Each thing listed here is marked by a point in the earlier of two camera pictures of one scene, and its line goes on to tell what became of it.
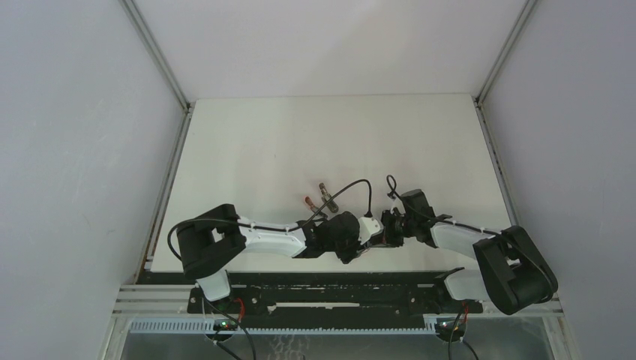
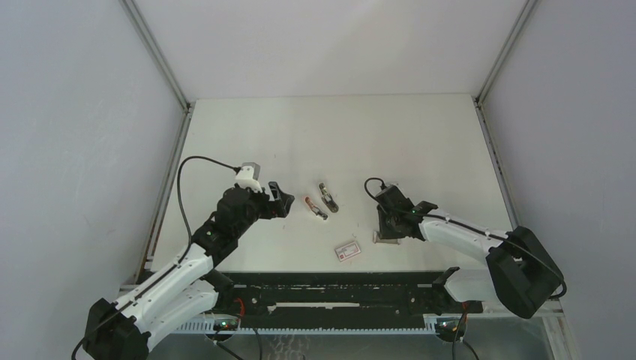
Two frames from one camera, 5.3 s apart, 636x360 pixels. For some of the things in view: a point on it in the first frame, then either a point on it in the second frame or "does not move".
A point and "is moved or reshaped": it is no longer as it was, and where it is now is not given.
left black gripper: [346, 257] → [282, 202]
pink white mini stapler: [312, 206] does not move
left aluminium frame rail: [149, 250] does not move
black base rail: [340, 295] does not move
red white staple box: [382, 244] is moved or reshaped
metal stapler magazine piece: [332, 204] does not move
